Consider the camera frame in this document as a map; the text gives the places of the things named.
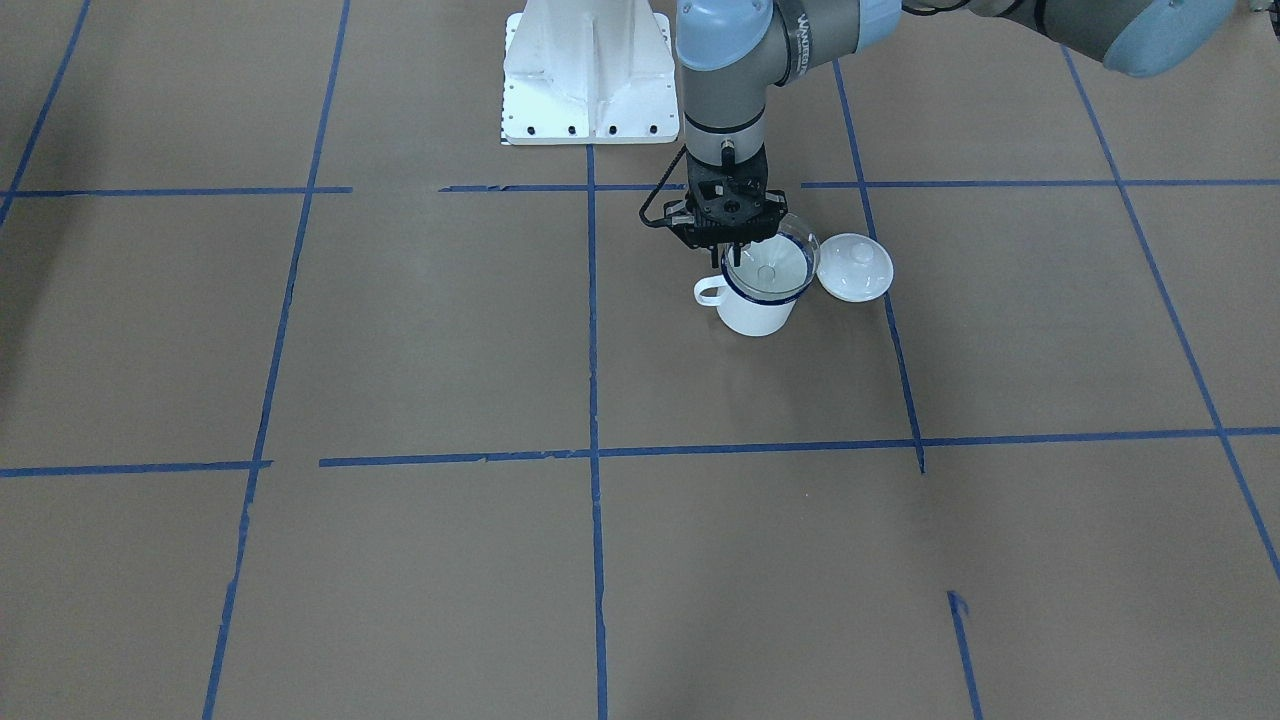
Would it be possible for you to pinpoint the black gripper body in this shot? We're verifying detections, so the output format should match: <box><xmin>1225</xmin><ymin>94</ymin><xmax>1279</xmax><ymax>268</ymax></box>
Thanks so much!
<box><xmin>664</xmin><ymin>147</ymin><xmax>788</xmax><ymax>250</ymax></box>

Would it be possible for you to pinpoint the clear plastic funnel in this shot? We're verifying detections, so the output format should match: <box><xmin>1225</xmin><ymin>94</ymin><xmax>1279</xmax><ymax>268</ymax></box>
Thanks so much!
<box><xmin>721</xmin><ymin>213</ymin><xmax>820</xmax><ymax>306</ymax></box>

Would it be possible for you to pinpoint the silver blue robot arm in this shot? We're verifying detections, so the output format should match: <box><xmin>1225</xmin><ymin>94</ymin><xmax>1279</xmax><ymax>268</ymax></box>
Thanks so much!
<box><xmin>646</xmin><ymin>1</ymin><xmax>1234</xmax><ymax>268</ymax></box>

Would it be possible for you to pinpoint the white enamel cup blue rim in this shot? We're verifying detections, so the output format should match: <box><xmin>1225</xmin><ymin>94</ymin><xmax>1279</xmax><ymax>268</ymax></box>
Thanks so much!
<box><xmin>692</xmin><ymin>269</ymin><xmax>805</xmax><ymax>337</ymax></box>

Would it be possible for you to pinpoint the white round cup lid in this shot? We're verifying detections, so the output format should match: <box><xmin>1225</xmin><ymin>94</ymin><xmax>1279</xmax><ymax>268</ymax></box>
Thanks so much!
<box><xmin>817</xmin><ymin>233</ymin><xmax>895</xmax><ymax>304</ymax></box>

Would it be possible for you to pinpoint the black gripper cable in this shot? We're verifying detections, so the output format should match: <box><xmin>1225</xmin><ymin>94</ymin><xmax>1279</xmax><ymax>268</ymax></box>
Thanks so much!
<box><xmin>640</xmin><ymin>145</ymin><xmax>692</xmax><ymax>229</ymax></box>

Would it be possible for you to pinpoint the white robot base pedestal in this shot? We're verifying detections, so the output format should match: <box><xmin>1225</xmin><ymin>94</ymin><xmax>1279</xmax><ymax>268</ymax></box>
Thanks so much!
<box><xmin>500</xmin><ymin>1</ymin><xmax>681</xmax><ymax>146</ymax></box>

